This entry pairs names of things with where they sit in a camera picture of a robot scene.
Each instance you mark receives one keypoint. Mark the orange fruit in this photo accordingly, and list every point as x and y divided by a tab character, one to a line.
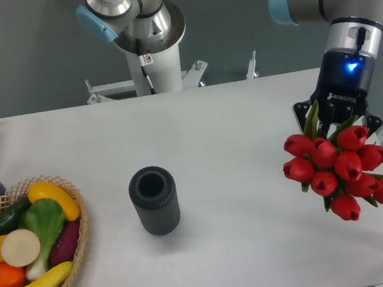
12	276

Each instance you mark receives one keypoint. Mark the woven wicker basket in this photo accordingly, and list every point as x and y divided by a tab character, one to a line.
20	191

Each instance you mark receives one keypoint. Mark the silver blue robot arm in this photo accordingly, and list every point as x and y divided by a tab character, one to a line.
149	32

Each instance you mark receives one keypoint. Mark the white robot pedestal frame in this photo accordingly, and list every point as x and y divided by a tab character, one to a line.
151	73

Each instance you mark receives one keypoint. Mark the red tulip bouquet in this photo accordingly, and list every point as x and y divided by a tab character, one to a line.
339	167

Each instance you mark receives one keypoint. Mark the yellow squash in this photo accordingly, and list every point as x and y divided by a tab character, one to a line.
46	190

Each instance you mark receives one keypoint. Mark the white round radish slice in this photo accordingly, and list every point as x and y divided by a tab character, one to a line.
20	248

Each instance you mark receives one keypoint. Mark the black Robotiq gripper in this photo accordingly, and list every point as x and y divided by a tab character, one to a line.
341	92

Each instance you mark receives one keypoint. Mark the dark grey ribbed vase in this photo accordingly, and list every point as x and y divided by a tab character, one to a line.
153	192

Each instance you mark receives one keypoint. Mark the green cucumber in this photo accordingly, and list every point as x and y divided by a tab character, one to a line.
10	218

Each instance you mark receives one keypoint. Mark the green bok choy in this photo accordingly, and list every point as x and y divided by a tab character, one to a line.
46	219

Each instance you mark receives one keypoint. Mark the purple sweet potato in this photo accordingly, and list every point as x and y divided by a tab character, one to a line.
66	245

